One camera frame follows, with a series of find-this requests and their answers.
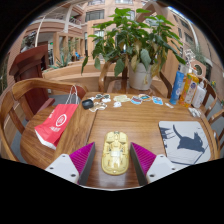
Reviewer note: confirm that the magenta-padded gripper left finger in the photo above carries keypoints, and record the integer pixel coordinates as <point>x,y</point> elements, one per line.
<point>63,166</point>

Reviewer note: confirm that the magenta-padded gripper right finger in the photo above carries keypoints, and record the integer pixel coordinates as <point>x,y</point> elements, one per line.
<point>158,166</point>

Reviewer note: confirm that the yellow computer mouse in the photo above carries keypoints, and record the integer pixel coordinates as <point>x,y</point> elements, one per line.
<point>115,153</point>

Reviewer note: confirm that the red paper shopping bag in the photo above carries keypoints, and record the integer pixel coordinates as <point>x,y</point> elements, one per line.
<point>55,126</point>

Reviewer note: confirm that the small white sticker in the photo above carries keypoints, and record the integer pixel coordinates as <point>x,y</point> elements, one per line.
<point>169,105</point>
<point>117,104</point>

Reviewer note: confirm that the clear plastic packet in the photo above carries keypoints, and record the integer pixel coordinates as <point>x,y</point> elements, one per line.
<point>195,112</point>

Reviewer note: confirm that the blue printed sticker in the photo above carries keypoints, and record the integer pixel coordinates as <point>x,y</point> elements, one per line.
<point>157,100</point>

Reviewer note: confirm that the small black case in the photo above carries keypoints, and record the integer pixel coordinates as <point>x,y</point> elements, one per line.
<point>88,104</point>

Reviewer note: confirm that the white die-cut sticker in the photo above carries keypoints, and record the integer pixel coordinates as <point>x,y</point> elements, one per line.
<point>98,106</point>

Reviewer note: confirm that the colourful printed sticker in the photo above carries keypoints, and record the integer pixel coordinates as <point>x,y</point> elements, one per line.
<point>136,100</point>
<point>145,97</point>

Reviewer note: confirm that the pale yellow sticker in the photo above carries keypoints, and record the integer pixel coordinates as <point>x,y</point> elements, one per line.
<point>121,98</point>

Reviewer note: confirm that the dark printed sticker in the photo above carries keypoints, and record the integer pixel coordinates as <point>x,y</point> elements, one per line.
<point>101,96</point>

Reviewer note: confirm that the blue squeeze tube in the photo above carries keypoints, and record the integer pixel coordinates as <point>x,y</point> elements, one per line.
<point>176,86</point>

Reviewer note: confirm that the yellow dish soap bottle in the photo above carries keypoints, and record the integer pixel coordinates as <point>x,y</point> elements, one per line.
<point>188,90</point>

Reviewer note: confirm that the white pump bottle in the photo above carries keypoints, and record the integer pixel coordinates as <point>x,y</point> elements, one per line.
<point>199,95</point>

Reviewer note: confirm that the long wooden planter box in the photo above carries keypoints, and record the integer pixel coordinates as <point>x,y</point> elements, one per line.
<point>70,75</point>

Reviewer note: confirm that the dark red wooden lectern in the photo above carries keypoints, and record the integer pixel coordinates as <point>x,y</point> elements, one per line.
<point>31,73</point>

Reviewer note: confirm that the green plant in white pot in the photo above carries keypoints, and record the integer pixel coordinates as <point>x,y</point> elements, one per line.
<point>133,40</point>

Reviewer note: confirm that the dark bust statue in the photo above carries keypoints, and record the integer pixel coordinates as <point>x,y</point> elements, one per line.
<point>28,41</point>

